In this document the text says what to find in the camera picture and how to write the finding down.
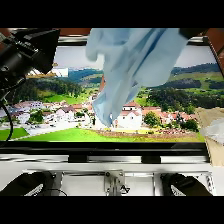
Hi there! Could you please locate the light blue shirt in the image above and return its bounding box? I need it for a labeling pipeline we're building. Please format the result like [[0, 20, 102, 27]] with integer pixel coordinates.
[[84, 28, 190, 129]]

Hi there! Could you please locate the brown clothes hanger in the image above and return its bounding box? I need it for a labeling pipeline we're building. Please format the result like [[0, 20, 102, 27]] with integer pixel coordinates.
[[27, 62, 59, 80]]

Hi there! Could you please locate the beige garment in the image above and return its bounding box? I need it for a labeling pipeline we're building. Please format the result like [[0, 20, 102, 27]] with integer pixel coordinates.
[[194, 106, 224, 168]]

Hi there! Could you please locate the white garment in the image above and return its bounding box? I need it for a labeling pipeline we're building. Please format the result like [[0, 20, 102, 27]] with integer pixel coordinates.
[[199, 118, 224, 147]]

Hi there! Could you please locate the silver frame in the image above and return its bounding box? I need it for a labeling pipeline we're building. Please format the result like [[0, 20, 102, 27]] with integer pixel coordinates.
[[0, 153, 224, 197]]

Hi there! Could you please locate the black cable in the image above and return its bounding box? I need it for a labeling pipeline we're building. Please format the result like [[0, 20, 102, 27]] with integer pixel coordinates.
[[0, 99, 15, 148]]

